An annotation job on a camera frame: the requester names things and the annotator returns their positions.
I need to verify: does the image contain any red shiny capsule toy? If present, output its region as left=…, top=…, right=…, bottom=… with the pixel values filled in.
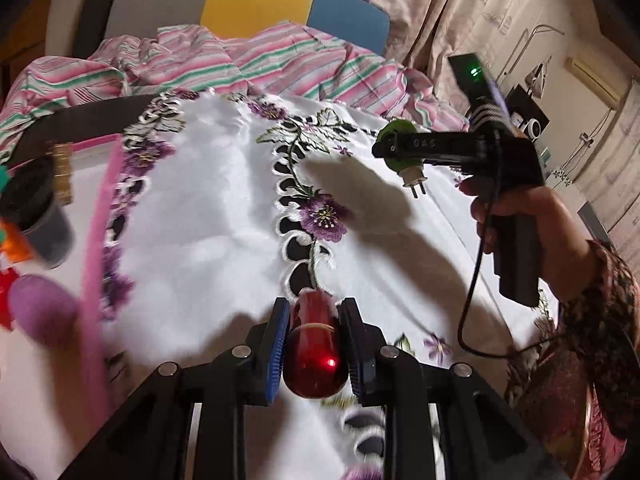
left=283, top=288, right=347, bottom=399

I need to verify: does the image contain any green white plug device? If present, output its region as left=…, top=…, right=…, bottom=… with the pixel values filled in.
left=372, top=119, right=426, bottom=198

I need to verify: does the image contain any purple oval case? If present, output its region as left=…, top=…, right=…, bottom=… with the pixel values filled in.
left=9, top=274, right=79, bottom=347

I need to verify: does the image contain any orange cube block toy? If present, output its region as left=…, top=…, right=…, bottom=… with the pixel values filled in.
left=1, top=221, right=34, bottom=263

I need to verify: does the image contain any red puzzle block toy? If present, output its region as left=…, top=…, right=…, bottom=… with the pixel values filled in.
left=0, top=268, right=20, bottom=332

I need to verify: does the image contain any black grey cup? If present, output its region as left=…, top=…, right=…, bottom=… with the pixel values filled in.
left=1, top=155, right=74, bottom=269

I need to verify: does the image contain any dark brown wooden toy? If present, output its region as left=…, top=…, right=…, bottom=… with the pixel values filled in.
left=49, top=143, right=74, bottom=206

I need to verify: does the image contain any green plastic cylinder toy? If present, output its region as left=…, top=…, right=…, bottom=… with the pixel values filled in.
left=0, top=165, right=11, bottom=193

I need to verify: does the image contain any patterned sleeve forearm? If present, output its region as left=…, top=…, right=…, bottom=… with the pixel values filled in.
left=504, top=242, right=639, bottom=479

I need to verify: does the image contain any person's right hand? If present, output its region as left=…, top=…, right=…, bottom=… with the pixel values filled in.
left=458, top=173, right=594, bottom=306

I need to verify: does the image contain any cluttered shelf with items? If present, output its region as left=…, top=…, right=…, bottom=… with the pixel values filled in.
left=506, top=56, right=551, bottom=176

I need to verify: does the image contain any white floral embroidered tablecloth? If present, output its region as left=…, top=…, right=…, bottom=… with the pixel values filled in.
left=98, top=86, right=561, bottom=480

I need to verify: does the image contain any beige patterned curtain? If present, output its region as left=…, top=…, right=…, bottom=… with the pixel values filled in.
left=259, top=0, right=551, bottom=111

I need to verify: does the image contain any pink white tray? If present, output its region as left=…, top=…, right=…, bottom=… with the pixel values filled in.
left=1, top=136, right=117, bottom=479

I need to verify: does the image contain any pink green striped cloth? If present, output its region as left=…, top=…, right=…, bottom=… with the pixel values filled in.
left=1, top=22, right=468, bottom=162

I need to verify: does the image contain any grey yellow blue chair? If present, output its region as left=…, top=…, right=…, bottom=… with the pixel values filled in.
left=72, top=0, right=390, bottom=58

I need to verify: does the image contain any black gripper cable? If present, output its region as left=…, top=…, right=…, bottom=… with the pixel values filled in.
left=455, top=159, right=561, bottom=360

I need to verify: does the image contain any wall air conditioner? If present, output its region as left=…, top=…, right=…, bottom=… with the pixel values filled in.
left=565, top=58, right=620, bottom=110

